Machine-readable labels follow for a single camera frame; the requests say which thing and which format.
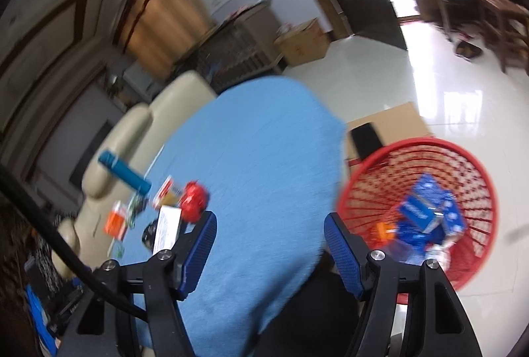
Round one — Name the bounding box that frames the red yellow medicine box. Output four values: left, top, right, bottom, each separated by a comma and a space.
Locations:
151, 176, 184, 210

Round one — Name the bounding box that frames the blue white tissue pack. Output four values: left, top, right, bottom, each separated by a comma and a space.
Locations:
398, 173, 466, 244

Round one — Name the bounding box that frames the blue table cloth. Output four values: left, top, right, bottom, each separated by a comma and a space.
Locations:
108, 75, 348, 357

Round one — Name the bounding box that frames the brown slipper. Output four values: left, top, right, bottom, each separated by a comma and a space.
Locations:
455, 40, 483, 61

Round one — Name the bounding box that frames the wooden chair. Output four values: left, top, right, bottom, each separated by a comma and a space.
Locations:
436, 0, 528, 74

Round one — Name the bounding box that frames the wooden slatted crib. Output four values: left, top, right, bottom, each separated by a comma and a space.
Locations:
170, 0, 284, 94

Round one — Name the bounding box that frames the orange curtain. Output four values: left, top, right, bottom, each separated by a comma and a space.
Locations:
113, 0, 213, 80

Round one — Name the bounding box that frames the flat cardboard box on floor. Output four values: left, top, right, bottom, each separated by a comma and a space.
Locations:
345, 102, 433, 174

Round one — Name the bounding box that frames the cream leather sofa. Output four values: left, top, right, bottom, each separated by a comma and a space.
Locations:
58, 70, 217, 267

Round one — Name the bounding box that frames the cardboard box by wall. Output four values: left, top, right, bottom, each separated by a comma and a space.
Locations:
274, 18, 330, 67

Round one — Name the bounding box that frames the long white medicine box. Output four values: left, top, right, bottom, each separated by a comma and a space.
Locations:
152, 205, 181, 254

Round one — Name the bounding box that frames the white paper ball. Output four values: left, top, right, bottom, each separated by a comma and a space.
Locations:
425, 244, 451, 271

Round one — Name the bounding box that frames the orange white medicine box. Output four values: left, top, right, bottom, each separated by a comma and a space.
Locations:
103, 201, 128, 242

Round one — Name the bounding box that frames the orange wrapper with red net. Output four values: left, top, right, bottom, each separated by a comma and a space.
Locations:
373, 222, 398, 248

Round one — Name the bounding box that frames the blue plastic bag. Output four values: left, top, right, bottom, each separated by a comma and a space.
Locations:
383, 221, 446, 266

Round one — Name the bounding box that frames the red plastic mesh basket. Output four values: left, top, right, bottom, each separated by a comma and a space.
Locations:
337, 137, 499, 290

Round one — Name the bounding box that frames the teal thermos bottle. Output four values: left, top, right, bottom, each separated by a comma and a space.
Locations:
98, 151, 151, 197

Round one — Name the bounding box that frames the black plastic bag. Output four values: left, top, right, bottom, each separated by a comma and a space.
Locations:
142, 220, 158, 252

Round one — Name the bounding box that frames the red plastic bag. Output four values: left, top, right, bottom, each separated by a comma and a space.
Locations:
179, 181, 209, 223

